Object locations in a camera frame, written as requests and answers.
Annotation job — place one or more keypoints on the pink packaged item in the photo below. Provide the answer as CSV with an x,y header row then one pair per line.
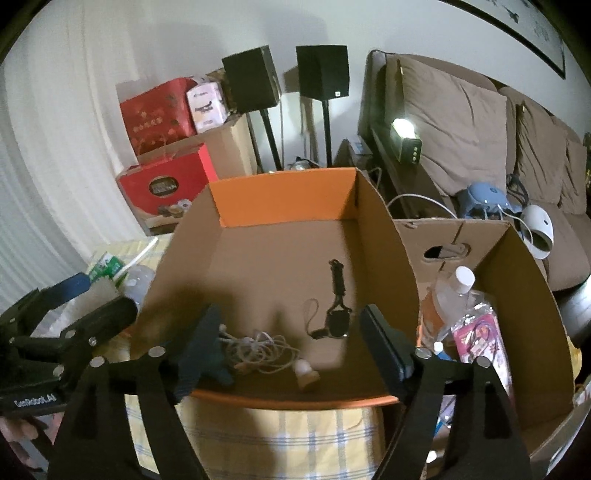
x,y
478,334

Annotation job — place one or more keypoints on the orange cardboard box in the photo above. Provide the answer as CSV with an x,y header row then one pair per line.
x,y
259,248

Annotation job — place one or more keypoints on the right black speaker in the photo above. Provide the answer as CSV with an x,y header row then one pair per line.
x,y
323,75

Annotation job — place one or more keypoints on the small white pink bottle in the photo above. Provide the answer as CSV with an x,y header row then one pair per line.
x,y
307,377

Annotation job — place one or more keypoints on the framed ink painting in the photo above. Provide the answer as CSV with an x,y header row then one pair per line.
x,y
524,22

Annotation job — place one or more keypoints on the clear bottle pink cap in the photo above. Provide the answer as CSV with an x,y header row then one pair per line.
x,y
136,283

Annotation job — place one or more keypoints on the person left hand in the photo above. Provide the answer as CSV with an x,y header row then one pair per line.
x,y
15,431

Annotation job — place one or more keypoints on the red gift bag upper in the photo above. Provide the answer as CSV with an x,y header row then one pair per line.
x,y
159,116

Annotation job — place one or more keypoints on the green yellow toothpaste box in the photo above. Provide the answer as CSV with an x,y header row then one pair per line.
x,y
107,266

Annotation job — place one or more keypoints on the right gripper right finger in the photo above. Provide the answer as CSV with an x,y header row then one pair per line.
x,y
484,441

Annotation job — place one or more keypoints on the large brown carton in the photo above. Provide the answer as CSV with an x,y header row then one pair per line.
x,y
535,340

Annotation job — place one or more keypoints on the pink tissue pack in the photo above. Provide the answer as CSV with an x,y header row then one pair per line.
x,y
207,106

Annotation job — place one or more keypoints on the blue plush toy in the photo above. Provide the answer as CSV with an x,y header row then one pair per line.
x,y
481,200

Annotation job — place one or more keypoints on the black speaker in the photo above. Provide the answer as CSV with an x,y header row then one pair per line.
x,y
323,75
255,87

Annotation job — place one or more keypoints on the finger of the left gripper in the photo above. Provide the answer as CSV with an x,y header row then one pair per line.
x,y
91,330
32,307

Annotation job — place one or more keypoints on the red collection gift bag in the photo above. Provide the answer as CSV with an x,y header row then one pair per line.
x,y
160,192

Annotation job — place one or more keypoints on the brown sofa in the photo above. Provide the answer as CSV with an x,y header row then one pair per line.
x,y
476,129

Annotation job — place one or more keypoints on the large water bottle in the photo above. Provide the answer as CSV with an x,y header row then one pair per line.
x,y
450,298

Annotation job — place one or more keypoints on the left black speaker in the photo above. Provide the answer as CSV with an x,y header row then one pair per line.
x,y
255,87

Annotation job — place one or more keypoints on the brown cardboard box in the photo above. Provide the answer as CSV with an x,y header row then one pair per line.
x,y
229,146

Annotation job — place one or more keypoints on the white curtain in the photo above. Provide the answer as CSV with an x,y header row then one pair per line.
x,y
63,141

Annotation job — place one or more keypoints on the blue collapsible funnel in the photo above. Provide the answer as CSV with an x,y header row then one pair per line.
x,y
213,366

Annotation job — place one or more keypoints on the bright portable lamp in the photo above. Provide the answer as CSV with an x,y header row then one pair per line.
x,y
407,143

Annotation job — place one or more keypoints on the white fluffy duster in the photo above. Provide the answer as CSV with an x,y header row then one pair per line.
x,y
100,292

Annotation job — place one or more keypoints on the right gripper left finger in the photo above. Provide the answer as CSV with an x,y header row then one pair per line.
x,y
94,439

